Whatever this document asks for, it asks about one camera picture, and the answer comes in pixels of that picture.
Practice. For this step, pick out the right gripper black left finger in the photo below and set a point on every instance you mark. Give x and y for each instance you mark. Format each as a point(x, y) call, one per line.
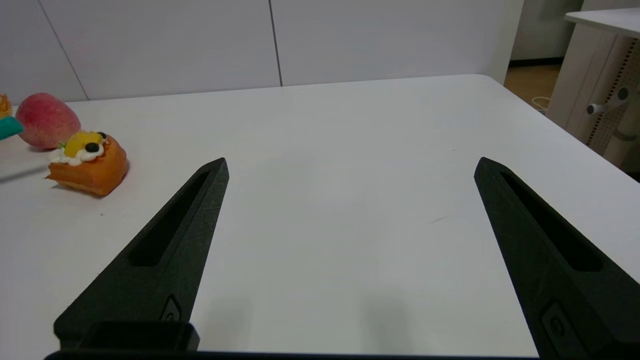
point(165, 260)

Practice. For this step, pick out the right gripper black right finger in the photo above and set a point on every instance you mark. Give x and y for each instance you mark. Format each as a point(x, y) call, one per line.
point(555, 280)

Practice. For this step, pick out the orange object at edge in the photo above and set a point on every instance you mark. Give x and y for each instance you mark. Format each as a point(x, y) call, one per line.
point(3, 106)

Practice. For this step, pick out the waffle slice with fruit topping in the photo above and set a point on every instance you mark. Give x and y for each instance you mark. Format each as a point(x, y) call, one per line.
point(94, 169)

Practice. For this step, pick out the pink red peach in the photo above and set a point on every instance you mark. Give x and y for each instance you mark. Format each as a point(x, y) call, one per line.
point(46, 119)

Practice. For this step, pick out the white height-adjustable desk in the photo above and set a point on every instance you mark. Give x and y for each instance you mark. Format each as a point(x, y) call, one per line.
point(590, 57)

